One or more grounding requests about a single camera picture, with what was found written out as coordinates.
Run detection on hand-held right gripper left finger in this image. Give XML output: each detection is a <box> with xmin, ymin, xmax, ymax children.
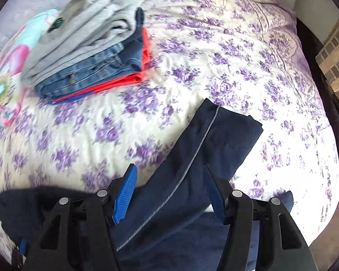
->
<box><xmin>24</xmin><ymin>164</ymin><xmax>138</xmax><ymax>271</ymax></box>

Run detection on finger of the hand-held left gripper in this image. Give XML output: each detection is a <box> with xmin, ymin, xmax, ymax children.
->
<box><xmin>12</xmin><ymin>239</ymin><xmax>28</xmax><ymax>268</ymax></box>

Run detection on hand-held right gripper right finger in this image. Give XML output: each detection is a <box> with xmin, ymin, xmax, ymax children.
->
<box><xmin>205</xmin><ymin>165</ymin><xmax>318</xmax><ymax>271</ymax></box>

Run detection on navy pants with grey piping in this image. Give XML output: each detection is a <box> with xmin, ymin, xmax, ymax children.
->
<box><xmin>0</xmin><ymin>98</ymin><xmax>295</xmax><ymax>271</ymax></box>

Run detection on folded orange garment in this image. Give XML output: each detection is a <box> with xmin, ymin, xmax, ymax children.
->
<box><xmin>52</xmin><ymin>28</ymin><xmax>151</xmax><ymax>105</ymax></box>

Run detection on folded blue jeans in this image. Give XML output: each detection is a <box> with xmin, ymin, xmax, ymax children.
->
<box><xmin>35</xmin><ymin>7</ymin><xmax>147</xmax><ymax>101</ymax></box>

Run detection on purple floral bedsheet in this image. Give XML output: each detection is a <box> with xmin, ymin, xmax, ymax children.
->
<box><xmin>0</xmin><ymin>0</ymin><xmax>339</xmax><ymax>264</ymax></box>

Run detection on colourful floral pillow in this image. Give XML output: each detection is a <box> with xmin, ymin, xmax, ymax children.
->
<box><xmin>0</xmin><ymin>9</ymin><xmax>60</xmax><ymax>132</ymax></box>

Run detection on folded grey garment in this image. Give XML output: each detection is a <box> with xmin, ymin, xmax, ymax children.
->
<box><xmin>21</xmin><ymin>0</ymin><xmax>144</xmax><ymax>87</ymax></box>

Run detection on brick-patterned panel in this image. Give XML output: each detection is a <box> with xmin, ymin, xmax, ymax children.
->
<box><xmin>315</xmin><ymin>15</ymin><xmax>339</xmax><ymax>102</ymax></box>

